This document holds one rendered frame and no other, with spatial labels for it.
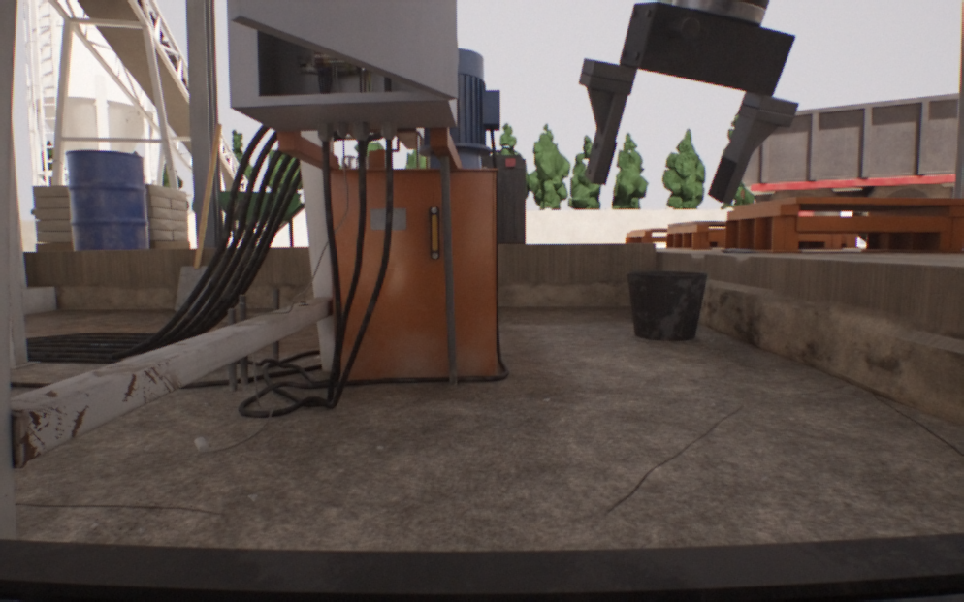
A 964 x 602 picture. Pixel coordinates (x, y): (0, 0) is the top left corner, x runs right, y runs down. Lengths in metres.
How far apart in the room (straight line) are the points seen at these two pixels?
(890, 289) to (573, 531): 1.14
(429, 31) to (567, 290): 2.49
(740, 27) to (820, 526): 0.66
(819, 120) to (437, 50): 8.38
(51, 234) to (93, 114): 7.94
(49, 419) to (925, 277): 1.65
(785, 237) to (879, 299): 1.38
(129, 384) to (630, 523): 0.69
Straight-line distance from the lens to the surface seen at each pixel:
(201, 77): 6.01
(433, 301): 1.43
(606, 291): 3.25
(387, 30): 0.82
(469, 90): 1.72
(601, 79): 0.45
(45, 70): 14.59
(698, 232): 4.46
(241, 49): 1.06
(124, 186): 5.11
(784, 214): 2.96
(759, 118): 0.53
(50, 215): 6.42
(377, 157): 1.89
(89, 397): 0.70
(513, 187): 3.41
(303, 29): 0.71
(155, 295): 3.90
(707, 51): 0.48
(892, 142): 9.04
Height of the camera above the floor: 0.39
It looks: 6 degrees down
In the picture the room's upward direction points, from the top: 1 degrees counter-clockwise
